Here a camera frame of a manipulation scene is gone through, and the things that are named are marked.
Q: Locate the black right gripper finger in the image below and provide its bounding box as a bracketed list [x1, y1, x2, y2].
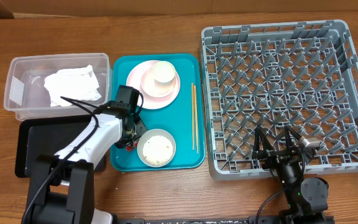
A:
[253, 126, 272, 152]
[284, 125, 301, 150]

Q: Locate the red snack wrapper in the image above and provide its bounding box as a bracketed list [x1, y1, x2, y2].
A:
[126, 144, 137, 152]

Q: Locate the grey bowl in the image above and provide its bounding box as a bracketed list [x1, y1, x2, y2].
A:
[137, 129, 177, 168]

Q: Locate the white rice pile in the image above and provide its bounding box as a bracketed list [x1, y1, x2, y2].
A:
[143, 136, 173, 166]

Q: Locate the white napkin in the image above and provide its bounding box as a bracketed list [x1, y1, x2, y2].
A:
[44, 65, 101, 107]

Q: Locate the bamboo chopstick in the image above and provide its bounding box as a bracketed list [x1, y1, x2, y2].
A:
[193, 84, 200, 154]
[191, 83, 195, 151]

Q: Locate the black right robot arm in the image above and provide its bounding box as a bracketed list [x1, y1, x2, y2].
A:
[252, 125, 335, 224]

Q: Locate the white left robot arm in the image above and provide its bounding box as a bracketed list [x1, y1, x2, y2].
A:
[22, 100, 146, 223]

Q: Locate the grey dishwasher rack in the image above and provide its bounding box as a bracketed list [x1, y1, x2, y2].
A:
[200, 20, 358, 180]

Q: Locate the white round plate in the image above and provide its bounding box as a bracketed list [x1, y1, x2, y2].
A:
[126, 60, 180, 110]

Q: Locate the pink bowl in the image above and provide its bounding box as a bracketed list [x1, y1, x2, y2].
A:
[140, 70, 176, 98]

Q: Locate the teal serving tray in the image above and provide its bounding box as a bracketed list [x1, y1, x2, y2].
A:
[111, 54, 205, 170]

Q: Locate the cream cup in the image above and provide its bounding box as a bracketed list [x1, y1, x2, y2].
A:
[151, 61, 176, 85]

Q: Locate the black flat tray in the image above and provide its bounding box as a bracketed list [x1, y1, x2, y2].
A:
[15, 115, 91, 178]

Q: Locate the clear plastic bin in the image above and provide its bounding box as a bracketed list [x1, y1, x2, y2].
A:
[4, 53, 111, 121]

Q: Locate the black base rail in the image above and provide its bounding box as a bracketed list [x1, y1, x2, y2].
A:
[116, 214, 335, 224]

